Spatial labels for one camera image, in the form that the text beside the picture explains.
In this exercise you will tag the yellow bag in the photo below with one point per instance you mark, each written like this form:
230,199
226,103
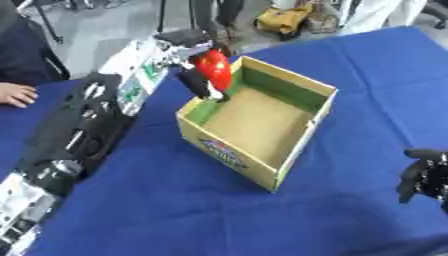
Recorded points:
284,19

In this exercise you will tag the red toy pepper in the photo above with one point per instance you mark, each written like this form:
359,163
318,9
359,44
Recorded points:
216,68

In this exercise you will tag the tan cardboard box green inside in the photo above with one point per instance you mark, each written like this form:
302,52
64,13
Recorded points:
259,123

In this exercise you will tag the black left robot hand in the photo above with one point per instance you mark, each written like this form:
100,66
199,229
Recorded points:
195,78

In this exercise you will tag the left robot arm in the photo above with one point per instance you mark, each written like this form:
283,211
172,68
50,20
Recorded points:
81,123

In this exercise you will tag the person's legs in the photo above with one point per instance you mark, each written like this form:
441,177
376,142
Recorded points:
214,20

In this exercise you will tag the black tripod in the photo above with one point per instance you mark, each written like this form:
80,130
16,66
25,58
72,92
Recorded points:
49,21

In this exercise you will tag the person in white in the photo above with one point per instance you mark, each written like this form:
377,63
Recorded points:
379,15

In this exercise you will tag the person's hand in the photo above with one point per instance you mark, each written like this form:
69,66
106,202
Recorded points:
17,95

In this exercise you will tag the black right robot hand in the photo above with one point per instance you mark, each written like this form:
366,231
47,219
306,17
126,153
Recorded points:
424,175

